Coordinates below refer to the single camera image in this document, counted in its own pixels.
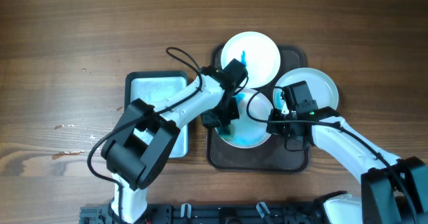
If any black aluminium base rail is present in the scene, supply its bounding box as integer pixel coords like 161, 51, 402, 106
79, 202, 322, 224

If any white plate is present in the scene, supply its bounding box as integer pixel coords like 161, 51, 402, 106
273, 68, 339, 113
223, 88, 274, 148
221, 31, 281, 88

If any green and yellow sponge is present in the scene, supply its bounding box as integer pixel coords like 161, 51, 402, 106
217, 124, 235, 141

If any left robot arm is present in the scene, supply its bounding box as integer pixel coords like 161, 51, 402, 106
101, 72, 247, 223

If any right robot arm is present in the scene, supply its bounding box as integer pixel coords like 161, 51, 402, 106
267, 107, 427, 223

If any black tray with water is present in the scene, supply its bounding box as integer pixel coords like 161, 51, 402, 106
124, 70, 189, 159

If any brown plastic serving tray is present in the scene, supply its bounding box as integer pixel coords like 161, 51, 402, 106
206, 43, 310, 174

